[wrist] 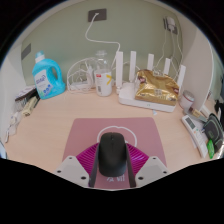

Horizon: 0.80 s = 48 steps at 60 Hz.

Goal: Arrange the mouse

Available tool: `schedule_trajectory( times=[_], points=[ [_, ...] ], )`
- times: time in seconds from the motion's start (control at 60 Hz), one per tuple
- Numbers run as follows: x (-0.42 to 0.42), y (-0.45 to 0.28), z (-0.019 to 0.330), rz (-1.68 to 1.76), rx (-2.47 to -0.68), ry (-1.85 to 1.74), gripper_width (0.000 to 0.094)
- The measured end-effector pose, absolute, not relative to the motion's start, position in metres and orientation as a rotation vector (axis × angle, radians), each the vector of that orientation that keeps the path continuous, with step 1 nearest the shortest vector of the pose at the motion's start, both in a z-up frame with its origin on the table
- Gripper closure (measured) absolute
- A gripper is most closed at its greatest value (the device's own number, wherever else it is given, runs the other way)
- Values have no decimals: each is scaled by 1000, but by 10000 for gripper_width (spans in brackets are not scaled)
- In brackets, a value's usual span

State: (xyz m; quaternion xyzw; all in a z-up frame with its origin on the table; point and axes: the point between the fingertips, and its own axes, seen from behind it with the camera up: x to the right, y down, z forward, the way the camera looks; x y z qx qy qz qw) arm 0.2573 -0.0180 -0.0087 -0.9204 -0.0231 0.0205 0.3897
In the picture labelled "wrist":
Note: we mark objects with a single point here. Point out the white router with antennas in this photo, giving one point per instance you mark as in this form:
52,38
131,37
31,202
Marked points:
131,100

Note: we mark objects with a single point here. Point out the small beige box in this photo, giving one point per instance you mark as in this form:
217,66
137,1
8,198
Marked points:
30,106

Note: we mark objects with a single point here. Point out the clear plastic bags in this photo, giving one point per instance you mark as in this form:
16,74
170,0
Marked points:
14,125

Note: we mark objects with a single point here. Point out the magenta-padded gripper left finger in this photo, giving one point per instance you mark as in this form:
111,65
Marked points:
87,159

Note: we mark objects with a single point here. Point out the black computer mouse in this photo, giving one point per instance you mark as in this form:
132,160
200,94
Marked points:
113,154

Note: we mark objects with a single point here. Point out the white remote control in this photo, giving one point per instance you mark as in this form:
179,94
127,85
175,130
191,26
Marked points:
195,135

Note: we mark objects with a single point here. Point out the square grey wall socket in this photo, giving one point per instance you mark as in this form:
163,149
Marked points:
97,15

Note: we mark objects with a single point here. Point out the white power strip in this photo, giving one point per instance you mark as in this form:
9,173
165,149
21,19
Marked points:
80,87

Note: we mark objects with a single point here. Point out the gold snack bag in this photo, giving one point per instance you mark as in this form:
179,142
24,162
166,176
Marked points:
156,88

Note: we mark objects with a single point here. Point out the long grey wall plate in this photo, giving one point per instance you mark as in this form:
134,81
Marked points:
26,51

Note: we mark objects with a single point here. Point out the grey pencil case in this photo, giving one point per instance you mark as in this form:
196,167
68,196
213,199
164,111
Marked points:
214,131

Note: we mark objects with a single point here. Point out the clear bottle with white label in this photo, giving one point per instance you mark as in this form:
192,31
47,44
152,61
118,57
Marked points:
103,85

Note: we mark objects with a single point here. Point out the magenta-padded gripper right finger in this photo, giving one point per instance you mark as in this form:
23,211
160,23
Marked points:
138,159

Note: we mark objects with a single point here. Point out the white charger in wall outlet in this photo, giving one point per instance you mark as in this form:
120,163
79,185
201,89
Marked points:
170,25

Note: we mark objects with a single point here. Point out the small round white jar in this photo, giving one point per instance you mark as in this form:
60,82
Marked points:
186,101

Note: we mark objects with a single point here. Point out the pink mouse pad with drawing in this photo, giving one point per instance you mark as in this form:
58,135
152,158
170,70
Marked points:
83,133

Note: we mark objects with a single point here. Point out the blue detergent bottle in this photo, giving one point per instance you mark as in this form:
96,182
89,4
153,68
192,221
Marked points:
48,81

